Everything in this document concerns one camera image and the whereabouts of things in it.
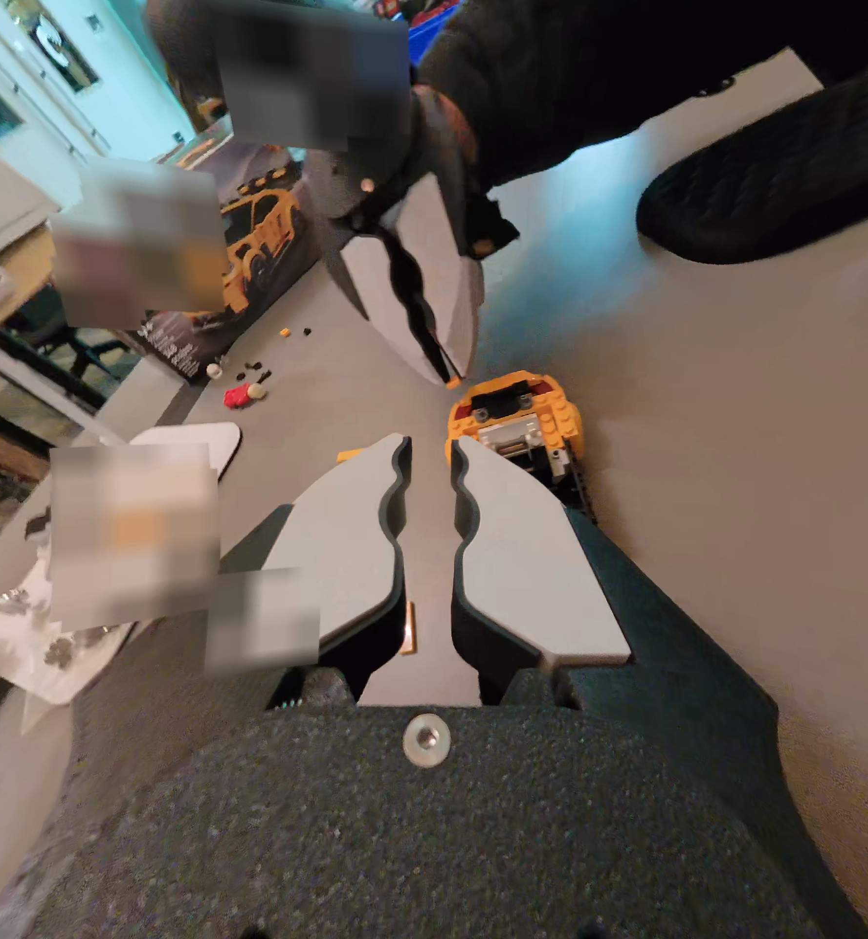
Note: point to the blue plastic bin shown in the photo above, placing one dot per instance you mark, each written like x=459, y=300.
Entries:
x=428, y=37

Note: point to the office chair base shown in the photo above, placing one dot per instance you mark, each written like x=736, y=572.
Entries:
x=67, y=345

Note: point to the narrow orange lego tile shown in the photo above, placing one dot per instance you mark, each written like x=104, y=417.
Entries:
x=408, y=627

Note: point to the person's right forearm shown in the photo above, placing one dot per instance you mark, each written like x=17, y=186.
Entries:
x=588, y=73

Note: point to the black lego rod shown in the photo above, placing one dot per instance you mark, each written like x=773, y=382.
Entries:
x=263, y=376

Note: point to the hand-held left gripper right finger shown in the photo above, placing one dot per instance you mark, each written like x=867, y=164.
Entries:
x=536, y=579

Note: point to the white black lego part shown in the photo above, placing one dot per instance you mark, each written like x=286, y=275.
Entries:
x=37, y=523

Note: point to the partly built lego car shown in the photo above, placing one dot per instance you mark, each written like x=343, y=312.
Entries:
x=522, y=433

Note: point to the clear bag of black parts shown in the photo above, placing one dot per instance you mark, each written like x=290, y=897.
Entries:
x=60, y=651

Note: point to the lego set box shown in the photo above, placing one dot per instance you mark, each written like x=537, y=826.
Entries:
x=272, y=220

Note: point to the red lego piece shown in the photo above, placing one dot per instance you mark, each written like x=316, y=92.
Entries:
x=236, y=397

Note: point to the long orange lego plate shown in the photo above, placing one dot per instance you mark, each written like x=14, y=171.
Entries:
x=349, y=455

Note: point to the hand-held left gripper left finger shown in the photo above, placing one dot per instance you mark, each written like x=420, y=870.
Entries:
x=338, y=543

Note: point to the black mesh chair armrest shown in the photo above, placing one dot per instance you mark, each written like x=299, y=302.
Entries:
x=771, y=191

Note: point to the person's right hand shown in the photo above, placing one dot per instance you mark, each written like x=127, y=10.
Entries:
x=457, y=132

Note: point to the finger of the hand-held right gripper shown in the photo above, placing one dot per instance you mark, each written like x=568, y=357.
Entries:
x=448, y=293
x=382, y=293

